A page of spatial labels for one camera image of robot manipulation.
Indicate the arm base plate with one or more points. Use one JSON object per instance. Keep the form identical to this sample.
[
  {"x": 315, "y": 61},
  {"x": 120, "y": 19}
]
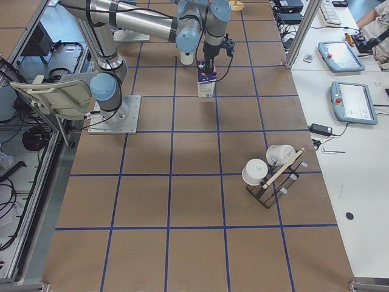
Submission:
[{"x": 124, "y": 121}]

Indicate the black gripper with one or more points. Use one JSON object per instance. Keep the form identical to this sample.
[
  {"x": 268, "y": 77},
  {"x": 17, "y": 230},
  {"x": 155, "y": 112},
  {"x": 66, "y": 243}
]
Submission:
[{"x": 209, "y": 54}]

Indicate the white mug grey inside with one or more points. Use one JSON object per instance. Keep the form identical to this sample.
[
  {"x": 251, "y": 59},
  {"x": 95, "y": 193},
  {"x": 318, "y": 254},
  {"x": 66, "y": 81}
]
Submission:
[{"x": 186, "y": 58}]

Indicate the upper blue teach pendant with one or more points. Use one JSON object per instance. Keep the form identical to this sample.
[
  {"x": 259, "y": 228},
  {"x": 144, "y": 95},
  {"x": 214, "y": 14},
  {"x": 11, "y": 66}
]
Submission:
[{"x": 340, "y": 56}]

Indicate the white cup on rack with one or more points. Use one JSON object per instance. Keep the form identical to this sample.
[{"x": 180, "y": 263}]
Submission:
[
  {"x": 278, "y": 155},
  {"x": 254, "y": 172}
]

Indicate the blue teach pendant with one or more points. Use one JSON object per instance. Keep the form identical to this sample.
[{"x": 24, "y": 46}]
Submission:
[
  {"x": 352, "y": 102},
  {"x": 340, "y": 56}
]

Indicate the black wire mug rack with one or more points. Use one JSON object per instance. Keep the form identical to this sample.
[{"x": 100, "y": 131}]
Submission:
[{"x": 278, "y": 180}]

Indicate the blue white milk carton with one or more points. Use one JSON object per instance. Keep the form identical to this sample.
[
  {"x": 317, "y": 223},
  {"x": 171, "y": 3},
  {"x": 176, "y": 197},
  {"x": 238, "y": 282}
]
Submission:
[{"x": 206, "y": 82}]

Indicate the lower blue teach pendant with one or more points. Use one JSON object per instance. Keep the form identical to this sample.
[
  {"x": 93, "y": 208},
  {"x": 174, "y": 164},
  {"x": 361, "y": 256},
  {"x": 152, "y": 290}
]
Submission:
[{"x": 352, "y": 102}]

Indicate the black power adapter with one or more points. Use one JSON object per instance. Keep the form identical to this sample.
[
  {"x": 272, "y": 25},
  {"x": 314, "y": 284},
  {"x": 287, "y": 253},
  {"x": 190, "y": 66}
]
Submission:
[{"x": 320, "y": 129}]

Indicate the aluminium frame post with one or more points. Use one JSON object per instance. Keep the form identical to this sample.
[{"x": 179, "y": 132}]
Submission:
[{"x": 308, "y": 17}]

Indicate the white keyboard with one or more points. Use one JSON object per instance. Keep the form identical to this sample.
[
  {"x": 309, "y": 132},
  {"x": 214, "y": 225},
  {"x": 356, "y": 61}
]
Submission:
[{"x": 329, "y": 15}]

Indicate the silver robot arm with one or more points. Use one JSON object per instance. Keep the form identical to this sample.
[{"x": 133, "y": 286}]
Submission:
[
  {"x": 198, "y": 30},
  {"x": 129, "y": 36}
]

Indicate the grey office chair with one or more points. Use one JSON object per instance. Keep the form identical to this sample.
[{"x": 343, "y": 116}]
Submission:
[{"x": 67, "y": 99}]

